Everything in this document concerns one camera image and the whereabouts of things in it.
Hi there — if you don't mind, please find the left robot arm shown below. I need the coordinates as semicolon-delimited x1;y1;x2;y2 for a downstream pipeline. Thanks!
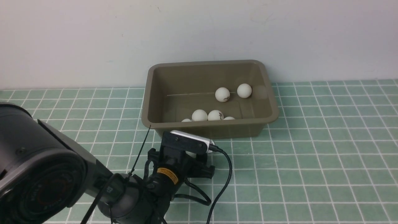
0;102;216;224

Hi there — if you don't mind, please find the olive green plastic bin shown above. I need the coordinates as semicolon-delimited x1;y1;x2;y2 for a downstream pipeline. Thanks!
141;60;280;139

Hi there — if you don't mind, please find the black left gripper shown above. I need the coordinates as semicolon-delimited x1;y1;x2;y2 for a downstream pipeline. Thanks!
143;148;215;203

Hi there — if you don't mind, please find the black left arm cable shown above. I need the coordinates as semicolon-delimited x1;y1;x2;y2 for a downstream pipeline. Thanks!
173;146;233;224

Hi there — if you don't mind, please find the green checkered tablecloth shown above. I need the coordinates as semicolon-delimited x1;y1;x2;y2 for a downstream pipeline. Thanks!
0;79;398;224

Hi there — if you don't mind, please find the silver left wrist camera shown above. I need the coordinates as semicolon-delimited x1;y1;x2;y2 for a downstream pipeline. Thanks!
161;130;217;155

